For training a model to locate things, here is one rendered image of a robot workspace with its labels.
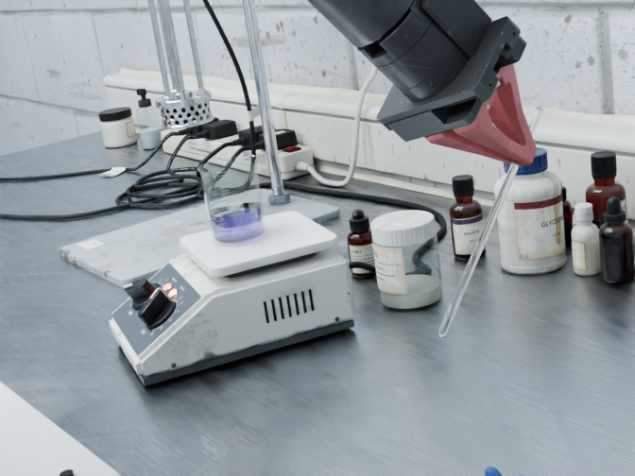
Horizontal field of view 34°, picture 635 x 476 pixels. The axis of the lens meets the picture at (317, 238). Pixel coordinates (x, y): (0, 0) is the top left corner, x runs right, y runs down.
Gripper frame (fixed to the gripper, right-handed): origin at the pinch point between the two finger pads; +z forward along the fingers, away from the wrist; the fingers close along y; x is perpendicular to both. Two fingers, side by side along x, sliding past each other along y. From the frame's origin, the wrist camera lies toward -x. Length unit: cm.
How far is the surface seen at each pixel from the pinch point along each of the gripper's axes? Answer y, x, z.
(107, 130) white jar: 123, -38, 5
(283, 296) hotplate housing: 23.8, 10.0, 0.6
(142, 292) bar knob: 34.6, 13.5, -6.6
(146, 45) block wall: 124, -57, 3
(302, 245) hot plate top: 22.7, 5.5, -0.5
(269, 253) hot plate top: 23.6, 7.7, -2.5
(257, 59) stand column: 55, -26, -1
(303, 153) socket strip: 70, -30, 17
